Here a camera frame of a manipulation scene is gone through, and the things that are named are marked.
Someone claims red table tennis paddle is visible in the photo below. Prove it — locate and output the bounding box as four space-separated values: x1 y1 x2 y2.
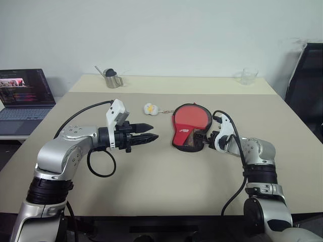
174 105 211 148

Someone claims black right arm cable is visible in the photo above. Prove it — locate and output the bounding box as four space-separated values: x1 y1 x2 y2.
211 109 249 217

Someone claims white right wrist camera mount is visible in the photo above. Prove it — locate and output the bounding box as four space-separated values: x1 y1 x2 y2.
213 113 239 153

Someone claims black table frame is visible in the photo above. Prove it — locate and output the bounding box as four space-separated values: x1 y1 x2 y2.
60 215 323 236

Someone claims clear glass cup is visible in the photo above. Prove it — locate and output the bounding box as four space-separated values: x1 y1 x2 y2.
235 67 259 86

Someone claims open laptop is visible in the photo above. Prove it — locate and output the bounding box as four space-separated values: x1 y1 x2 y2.
0 68 57 136

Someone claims black left wrist cable loop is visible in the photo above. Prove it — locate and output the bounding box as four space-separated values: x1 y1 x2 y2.
86 147 118 178

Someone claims black red paddle case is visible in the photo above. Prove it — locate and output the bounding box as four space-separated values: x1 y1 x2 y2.
171 102 213 153

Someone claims white plush keychain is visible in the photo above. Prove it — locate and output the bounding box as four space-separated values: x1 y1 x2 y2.
143 102 176 116

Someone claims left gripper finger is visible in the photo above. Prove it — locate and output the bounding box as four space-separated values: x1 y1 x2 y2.
131 133 159 147
129 123 154 134

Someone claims small metal watering can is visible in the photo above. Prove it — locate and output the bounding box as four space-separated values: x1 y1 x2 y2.
104 74 125 89

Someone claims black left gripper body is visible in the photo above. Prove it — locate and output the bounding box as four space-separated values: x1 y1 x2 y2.
114 120 135 154

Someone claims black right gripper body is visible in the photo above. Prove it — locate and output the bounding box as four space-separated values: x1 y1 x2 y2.
206 129 220 150

